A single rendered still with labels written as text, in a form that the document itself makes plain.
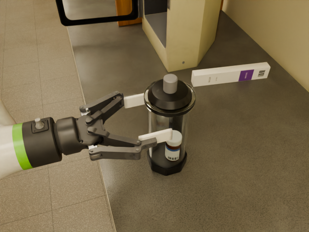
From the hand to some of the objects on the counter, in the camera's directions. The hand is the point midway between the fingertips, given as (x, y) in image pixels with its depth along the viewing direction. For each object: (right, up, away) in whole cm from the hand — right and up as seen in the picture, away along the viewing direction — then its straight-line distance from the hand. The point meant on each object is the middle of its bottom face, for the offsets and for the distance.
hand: (154, 115), depth 64 cm
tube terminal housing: (+12, +29, +53) cm, 61 cm away
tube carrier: (+3, -11, +12) cm, 16 cm away
